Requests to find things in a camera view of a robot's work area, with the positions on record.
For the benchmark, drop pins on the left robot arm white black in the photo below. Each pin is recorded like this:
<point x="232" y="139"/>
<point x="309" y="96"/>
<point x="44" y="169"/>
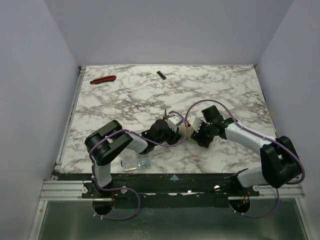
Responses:
<point x="106" y="143"/>

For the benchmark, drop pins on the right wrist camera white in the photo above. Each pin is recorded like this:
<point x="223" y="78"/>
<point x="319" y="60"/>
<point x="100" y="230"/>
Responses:
<point x="196" y="123"/>

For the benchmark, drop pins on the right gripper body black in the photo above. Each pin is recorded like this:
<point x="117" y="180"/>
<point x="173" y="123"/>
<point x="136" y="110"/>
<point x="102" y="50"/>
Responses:
<point x="199" y="138"/>

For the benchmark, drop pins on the small black bar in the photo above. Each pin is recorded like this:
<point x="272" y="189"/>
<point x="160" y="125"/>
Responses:
<point x="161" y="75"/>

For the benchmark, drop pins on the beige umbrella case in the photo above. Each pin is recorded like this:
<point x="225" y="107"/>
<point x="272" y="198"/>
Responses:
<point x="186" y="131"/>

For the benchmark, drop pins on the yellow black needle-nose pliers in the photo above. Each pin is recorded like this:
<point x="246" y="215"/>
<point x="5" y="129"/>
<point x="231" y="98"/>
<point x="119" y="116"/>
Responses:
<point x="166" y="115"/>

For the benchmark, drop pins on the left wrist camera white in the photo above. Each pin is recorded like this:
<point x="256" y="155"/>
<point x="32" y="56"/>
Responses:
<point x="174" y="122"/>

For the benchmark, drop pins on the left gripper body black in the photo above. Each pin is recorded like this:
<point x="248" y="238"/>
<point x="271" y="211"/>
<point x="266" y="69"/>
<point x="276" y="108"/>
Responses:
<point x="172" y="135"/>

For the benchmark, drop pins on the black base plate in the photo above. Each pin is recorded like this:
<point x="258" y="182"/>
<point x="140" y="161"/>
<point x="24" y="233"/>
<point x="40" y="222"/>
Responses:
<point x="160" y="190"/>

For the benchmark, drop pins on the red black utility knife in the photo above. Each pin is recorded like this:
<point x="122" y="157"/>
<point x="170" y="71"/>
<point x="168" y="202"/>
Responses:
<point x="105" y="79"/>

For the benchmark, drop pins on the aluminium rail frame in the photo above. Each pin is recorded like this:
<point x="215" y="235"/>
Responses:
<point x="54" y="189"/>

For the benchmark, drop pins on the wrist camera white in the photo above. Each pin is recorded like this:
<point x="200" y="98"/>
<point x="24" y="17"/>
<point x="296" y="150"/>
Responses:
<point x="196" y="123"/>
<point x="174" y="122"/>

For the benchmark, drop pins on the clear plastic screw box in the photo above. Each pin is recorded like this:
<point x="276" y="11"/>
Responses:
<point x="135" y="162"/>

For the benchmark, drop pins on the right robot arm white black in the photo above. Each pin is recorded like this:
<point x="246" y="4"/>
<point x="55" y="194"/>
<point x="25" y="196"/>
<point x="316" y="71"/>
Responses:
<point x="278" y="157"/>

